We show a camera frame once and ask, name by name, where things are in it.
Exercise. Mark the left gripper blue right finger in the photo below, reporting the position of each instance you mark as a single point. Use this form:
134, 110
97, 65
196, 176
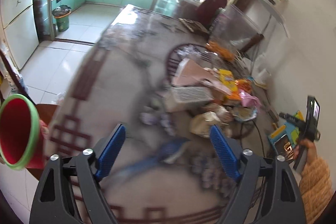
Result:
227, 158

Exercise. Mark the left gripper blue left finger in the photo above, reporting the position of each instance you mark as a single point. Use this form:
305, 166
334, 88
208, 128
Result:
107, 150

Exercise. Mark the brown paper wrapper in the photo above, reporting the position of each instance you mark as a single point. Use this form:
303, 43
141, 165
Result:
213, 115

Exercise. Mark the orange snack bag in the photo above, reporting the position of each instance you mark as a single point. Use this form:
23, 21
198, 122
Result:
244, 85

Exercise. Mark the yellow drink carton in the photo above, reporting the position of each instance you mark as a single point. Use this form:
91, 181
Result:
227, 79

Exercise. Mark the pink strawberry milk carton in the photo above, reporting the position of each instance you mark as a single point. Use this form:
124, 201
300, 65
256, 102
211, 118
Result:
189, 73

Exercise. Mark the red green-rimmed trash bucket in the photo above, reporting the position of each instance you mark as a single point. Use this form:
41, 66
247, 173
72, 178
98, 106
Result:
23, 134

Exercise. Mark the green kitchen trash bin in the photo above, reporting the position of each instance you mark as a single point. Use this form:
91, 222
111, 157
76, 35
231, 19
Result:
61, 15

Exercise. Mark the person's right hand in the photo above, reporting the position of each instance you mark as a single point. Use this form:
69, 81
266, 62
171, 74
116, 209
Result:
308, 145

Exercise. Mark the blue yellow toy pad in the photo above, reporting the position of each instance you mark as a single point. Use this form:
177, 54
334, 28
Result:
284, 139

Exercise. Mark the pink plastic bag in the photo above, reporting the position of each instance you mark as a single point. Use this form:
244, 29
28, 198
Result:
248, 100

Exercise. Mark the floral tablecloth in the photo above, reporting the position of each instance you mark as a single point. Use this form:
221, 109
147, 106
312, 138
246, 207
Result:
163, 173

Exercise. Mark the orange furry sleeve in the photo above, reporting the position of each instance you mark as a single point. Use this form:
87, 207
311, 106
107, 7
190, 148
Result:
316, 188

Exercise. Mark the clear plastic zip bag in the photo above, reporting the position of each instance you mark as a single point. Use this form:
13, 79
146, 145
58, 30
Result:
232, 29

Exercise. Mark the dark snack packet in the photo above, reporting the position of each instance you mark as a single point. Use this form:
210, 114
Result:
194, 27

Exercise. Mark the dark red hanging garment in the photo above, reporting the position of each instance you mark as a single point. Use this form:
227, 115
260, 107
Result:
206, 11

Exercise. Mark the white refrigerator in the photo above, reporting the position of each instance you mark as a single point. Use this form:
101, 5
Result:
19, 28

